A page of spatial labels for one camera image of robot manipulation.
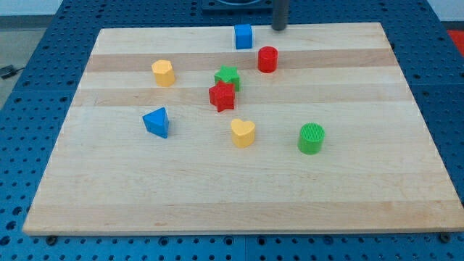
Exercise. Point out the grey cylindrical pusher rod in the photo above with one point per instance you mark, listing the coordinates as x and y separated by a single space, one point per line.
280 14

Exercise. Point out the blue cube block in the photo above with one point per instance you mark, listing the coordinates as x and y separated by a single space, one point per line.
243 36

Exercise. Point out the wooden board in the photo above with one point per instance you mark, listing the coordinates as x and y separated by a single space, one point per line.
378 170

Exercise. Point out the red cylinder block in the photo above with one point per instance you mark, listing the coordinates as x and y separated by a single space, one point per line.
267 59

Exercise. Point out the green star block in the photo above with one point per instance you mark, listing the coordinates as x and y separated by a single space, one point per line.
228 74

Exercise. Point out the red star block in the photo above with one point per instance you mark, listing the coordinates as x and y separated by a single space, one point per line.
222 95

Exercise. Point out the yellow heart block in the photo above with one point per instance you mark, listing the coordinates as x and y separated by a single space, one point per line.
243 133

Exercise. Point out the yellow hexagon block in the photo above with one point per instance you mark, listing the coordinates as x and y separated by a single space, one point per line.
163 72

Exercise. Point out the green cylinder block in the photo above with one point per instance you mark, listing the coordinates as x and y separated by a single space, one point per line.
311 137

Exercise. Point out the blue triangle block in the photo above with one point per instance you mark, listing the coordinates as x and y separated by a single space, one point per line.
157 122

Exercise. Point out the red object at edge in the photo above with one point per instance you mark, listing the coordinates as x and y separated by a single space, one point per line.
457 37

